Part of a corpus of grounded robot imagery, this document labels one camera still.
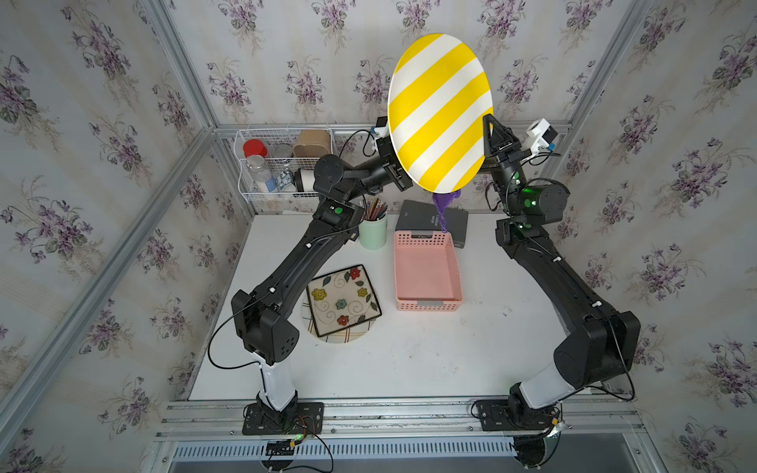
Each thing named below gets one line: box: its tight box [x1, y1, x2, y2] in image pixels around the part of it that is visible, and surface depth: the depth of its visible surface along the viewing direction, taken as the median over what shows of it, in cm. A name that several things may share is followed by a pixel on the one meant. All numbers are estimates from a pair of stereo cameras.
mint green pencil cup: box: [358, 214, 389, 250], surface depth 109 cm
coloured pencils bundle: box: [364, 198, 389, 221], surface depth 104 cm
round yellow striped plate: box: [387, 33, 494, 195], surface depth 49 cm
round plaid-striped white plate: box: [300, 298, 377, 344], surface depth 90 cm
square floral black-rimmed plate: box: [306, 264, 383, 338], surface depth 95 cm
